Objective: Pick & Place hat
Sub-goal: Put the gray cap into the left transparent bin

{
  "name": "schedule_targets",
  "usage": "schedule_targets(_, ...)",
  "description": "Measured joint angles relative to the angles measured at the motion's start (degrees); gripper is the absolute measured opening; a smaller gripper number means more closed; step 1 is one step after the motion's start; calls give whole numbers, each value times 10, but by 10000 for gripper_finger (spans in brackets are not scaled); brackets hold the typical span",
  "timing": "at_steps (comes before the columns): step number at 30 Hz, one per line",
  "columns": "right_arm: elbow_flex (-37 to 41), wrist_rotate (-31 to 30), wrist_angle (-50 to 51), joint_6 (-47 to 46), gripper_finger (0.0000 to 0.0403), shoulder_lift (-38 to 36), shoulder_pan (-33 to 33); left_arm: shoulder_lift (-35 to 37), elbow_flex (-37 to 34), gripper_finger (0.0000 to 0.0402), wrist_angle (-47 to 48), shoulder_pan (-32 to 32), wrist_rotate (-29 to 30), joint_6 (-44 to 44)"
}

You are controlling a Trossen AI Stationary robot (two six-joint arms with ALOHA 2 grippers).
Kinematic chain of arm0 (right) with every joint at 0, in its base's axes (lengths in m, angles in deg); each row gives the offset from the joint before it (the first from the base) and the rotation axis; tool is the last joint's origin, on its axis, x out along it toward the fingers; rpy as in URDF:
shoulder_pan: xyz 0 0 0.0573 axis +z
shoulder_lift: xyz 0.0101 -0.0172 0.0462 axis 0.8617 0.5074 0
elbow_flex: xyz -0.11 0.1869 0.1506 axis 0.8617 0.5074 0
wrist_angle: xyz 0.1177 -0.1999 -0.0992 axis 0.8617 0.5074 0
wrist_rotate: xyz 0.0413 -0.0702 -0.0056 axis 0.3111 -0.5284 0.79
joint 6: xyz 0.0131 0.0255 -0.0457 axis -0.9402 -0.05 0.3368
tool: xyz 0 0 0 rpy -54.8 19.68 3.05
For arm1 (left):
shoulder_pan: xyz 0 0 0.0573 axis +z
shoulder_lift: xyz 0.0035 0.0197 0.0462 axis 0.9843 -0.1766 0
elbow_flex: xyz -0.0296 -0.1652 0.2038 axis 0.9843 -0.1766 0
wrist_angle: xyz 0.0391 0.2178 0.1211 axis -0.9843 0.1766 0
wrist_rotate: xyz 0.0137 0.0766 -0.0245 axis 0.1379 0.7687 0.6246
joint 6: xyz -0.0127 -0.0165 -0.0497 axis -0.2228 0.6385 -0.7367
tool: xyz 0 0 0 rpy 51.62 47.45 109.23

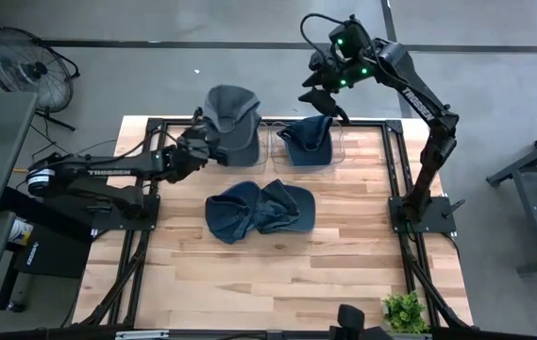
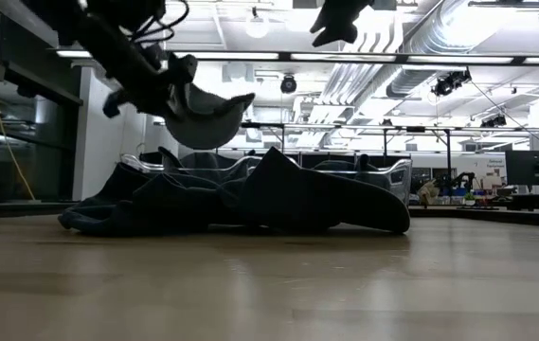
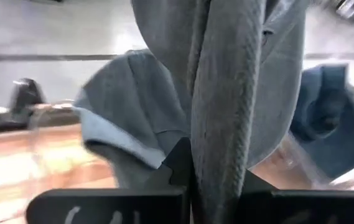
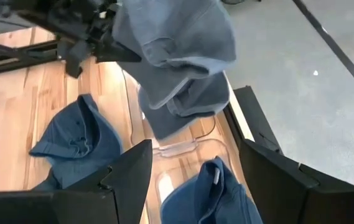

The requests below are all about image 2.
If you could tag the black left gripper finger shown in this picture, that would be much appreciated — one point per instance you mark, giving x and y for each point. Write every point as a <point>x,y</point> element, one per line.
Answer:
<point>181,100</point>

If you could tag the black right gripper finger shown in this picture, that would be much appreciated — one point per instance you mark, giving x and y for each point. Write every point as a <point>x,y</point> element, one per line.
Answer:
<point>345,14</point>
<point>340,34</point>

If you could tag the grey denim hat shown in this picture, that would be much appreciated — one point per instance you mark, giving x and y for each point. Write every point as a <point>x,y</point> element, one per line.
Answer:
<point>207,128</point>

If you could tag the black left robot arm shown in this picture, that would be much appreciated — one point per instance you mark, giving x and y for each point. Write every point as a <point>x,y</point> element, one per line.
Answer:
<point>108,38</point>

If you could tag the black background robot arm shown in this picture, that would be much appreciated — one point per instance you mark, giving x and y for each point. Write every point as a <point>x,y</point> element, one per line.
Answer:
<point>463,180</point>

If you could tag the clear plastic bin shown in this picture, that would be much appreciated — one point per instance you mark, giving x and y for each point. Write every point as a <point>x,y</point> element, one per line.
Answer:
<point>146,166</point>
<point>399,177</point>

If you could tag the round white ceiling lamp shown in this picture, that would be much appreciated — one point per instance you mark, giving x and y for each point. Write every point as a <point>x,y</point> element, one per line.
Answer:
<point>257,27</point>

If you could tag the black ceiling spotlight rig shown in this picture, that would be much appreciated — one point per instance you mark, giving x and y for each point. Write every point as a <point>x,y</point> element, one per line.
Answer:
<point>449,84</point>

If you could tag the black computer monitor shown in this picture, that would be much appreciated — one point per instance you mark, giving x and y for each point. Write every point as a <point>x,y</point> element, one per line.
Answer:
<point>534,168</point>

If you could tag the black hanging camera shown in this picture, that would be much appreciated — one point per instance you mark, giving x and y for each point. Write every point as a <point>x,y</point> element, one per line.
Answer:
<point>289,85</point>

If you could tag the black background station frame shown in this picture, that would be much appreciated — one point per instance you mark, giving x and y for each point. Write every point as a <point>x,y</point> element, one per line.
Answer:
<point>269,125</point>

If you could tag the silver ventilation duct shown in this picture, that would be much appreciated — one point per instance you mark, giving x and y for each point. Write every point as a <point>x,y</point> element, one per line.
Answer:
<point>435,33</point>

